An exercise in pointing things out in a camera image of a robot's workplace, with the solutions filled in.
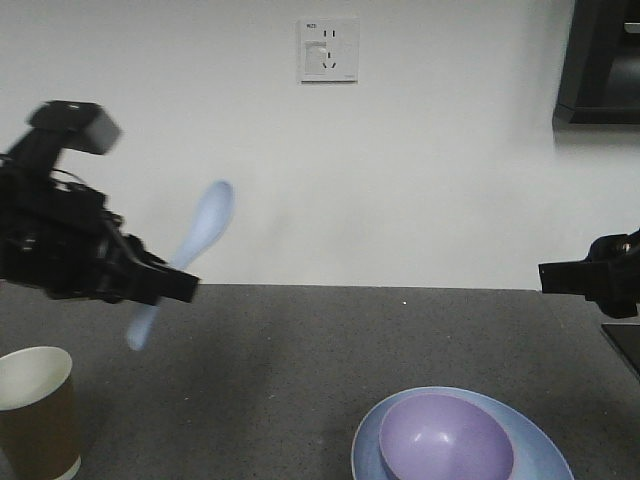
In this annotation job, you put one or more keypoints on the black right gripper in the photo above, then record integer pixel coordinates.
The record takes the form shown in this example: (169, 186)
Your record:
(611, 276)

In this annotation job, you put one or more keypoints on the light blue plastic spoon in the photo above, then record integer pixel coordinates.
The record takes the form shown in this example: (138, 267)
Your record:
(212, 216)

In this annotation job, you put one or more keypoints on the light blue plastic plate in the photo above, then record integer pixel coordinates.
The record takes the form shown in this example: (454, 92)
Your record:
(535, 454)

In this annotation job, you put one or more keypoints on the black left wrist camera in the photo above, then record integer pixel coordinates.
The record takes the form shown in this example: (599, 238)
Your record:
(57, 125)

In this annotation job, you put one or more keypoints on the purple plastic bowl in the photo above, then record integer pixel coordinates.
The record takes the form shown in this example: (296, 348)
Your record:
(437, 436)

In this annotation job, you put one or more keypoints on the brown paper cup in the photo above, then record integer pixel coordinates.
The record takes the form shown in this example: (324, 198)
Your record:
(39, 433)

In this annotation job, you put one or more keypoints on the black induction cooktop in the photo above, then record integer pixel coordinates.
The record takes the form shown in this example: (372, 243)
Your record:
(625, 339)

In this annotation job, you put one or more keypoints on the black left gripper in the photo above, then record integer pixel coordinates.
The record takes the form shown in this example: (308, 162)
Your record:
(57, 236)

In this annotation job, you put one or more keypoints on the white wall socket centre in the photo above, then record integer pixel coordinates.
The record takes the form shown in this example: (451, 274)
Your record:
(328, 50)

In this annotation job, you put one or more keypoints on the black wall cabinet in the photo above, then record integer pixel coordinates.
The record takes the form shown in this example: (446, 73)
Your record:
(599, 84)

